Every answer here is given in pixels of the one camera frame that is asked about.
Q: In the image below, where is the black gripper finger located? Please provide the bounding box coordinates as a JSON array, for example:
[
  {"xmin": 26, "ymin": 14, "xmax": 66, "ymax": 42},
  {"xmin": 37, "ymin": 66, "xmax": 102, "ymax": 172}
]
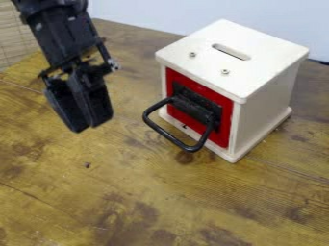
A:
[{"xmin": 44, "ymin": 79, "xmax": 88, "ymax": 133}]

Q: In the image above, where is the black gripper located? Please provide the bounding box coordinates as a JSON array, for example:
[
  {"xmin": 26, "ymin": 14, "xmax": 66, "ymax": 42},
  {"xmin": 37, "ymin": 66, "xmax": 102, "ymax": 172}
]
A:
[{"xmin": 17, "ymin": 4, "xmax": 117, "ymax": 128}]

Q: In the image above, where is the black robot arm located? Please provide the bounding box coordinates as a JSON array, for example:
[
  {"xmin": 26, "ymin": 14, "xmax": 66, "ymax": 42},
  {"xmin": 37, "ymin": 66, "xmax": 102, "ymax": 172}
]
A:
[{"xmin": 10, "ymin": 0, "xmax": 117, "ymax": 133}]

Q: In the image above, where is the red drawer front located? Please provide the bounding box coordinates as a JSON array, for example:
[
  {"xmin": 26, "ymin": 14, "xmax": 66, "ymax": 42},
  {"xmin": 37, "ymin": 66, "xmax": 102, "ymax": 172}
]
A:
[{"xmin": 165, "ymin": 68, "xmax": 234, "ymax": 148}]

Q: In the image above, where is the white wooden drawer box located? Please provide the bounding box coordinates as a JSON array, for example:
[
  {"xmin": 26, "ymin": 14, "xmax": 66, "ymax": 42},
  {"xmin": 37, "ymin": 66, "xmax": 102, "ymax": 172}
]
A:
[{"xmin": 155, "ymin": 19, "xmax": 308, "ymax": 162}]

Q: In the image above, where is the black metal drawer handle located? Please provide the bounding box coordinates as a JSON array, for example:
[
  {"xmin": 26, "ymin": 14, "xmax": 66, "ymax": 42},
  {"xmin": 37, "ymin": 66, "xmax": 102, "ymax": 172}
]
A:
[{"xmin": 143, "ymin": 82, "xmax": 221, "ymax": 153}]

